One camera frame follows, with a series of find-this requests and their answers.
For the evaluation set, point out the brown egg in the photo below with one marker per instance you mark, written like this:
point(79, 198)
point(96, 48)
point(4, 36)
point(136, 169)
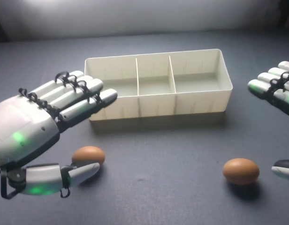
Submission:
point(241, 171)
point(89, 154)

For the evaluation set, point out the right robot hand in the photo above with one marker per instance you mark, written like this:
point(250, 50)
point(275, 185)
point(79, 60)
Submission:
point(279, 91)

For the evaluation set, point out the cream three-compartment tray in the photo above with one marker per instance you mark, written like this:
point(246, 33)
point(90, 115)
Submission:
point(158, 91)

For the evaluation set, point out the grey table cloth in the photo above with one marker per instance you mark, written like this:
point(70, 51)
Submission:
point(158, 182)

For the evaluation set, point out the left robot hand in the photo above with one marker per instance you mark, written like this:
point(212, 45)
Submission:
point(22, 126)

